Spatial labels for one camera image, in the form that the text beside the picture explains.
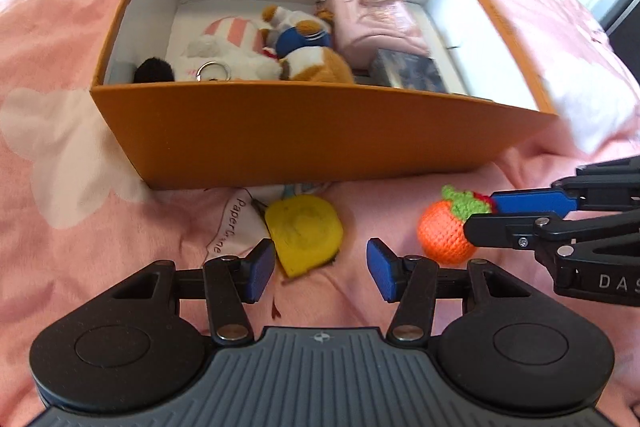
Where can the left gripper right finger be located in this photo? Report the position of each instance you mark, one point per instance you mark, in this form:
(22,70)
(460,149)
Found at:
(410,281)

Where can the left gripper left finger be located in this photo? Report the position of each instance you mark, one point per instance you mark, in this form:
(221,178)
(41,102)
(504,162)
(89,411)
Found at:
(230,282)

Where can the white rectangular box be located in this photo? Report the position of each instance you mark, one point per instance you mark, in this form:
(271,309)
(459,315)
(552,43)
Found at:
(435,36)

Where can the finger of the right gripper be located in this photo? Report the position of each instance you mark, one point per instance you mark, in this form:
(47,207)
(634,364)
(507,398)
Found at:
(605,186)
(526,232)

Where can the white pink striped plush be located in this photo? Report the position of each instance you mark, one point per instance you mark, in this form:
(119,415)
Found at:
(231,48)

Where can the pink bed duvet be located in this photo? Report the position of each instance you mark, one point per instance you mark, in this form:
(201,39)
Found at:
(76,218)

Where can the black fluffy pompom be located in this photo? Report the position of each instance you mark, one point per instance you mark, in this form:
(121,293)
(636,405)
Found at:
(154,70)

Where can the pink fabric pouch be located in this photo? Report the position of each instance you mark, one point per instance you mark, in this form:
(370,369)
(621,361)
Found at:
(362,27)

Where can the brown dog plush toy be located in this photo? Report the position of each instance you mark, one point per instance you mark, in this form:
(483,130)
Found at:
(303,45)

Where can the orange cardboard storage box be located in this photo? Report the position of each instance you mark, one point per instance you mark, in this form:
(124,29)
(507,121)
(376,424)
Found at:
(189,134)

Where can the yellow tape measure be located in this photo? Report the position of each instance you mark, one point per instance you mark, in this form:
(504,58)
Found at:
(306,232)

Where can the orange crochet fruit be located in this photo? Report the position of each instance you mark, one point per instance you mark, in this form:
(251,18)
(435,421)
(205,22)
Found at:
(440,227)

